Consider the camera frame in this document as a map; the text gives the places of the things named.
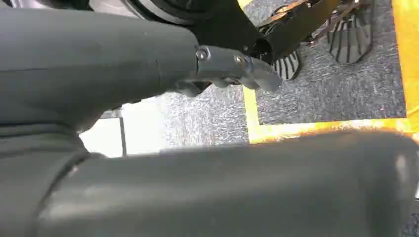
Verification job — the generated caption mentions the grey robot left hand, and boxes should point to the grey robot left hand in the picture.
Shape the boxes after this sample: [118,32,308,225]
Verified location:
[0,7,419,237]

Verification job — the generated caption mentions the white board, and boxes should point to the white board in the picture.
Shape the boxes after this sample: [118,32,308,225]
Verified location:
[79,96,168,158]

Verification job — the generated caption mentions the ribbed grey left arm sleeve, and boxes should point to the ribbed grey left arm sleeve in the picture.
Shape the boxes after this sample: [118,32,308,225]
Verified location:
[0,125,87,237]

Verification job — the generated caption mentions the black robot leg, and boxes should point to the black robot leg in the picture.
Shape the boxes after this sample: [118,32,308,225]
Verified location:
[126,0,341,64]

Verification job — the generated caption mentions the yellow floor tape strip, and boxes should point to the yellow floor tape strip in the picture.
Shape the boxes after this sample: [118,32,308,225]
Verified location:
[242,86,260,145]
[249,117,419,145]
[392,0,419,119]

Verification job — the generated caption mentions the black striped robot foot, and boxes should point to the black striped robot foot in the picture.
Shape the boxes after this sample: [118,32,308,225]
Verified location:
[327,3,375,65]
[271,50,300,81]

